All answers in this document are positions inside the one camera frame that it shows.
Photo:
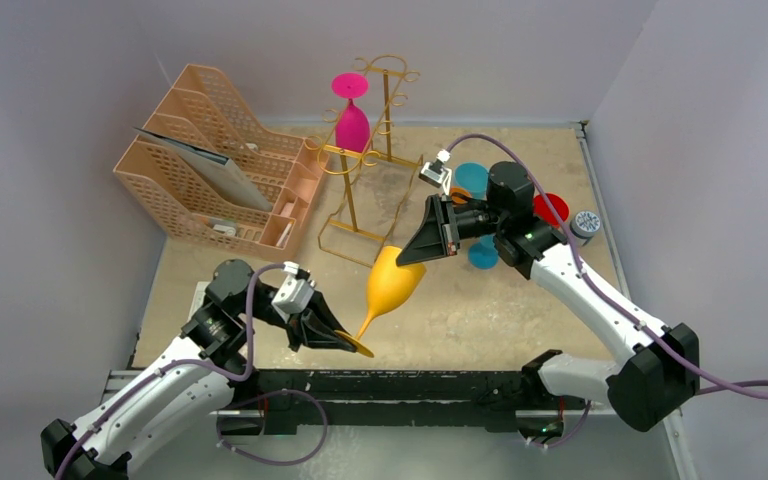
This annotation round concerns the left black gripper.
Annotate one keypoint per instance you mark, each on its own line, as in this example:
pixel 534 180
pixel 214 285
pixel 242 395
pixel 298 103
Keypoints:
pixel 315 325

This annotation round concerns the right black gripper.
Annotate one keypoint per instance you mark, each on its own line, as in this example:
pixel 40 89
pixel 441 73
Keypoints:
pixel 450 225

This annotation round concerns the yellow wine glass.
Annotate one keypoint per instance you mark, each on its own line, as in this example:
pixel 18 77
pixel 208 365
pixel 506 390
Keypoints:
pixel 388 287

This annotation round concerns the blue wine glass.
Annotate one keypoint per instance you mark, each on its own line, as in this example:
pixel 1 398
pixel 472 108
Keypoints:
pixel 472 177
pixel 483 254

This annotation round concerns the orange wine glass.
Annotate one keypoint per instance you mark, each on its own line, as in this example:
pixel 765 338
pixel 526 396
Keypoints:
pixel 459 196

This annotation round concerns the red wine glass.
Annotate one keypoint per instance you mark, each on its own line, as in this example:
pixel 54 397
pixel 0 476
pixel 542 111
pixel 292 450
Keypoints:
pixel 551 208

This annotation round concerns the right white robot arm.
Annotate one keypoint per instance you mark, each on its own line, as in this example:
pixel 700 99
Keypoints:
pixel 641 383

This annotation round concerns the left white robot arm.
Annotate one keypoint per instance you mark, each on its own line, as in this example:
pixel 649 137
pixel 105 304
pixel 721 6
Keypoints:
pixel 207 367

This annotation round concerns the magenta wine glass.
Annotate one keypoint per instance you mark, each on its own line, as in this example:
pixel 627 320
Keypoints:
pixel 352 130

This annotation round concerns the grey folder in organizer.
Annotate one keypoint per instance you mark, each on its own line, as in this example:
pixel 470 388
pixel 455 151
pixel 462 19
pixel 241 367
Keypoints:
pixel 220 171

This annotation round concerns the pink plastic file organizer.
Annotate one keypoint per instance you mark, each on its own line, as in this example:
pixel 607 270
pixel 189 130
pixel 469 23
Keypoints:
pixel 204 109

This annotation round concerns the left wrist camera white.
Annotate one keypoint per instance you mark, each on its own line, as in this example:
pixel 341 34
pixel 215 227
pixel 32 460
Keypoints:
pixel 295 292

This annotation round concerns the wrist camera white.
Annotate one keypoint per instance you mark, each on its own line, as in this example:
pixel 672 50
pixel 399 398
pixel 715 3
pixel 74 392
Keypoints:
pixel 437 173
pixel 295 292

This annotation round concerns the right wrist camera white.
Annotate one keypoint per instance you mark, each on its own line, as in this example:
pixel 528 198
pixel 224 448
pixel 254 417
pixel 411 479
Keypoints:
pixel 437 173

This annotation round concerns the gold wire glass rack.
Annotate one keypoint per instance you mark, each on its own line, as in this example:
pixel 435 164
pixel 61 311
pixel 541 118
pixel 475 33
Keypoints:
pixel 376 183

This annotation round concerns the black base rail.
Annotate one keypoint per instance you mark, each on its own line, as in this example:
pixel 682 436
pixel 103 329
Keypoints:
pixel 282 400

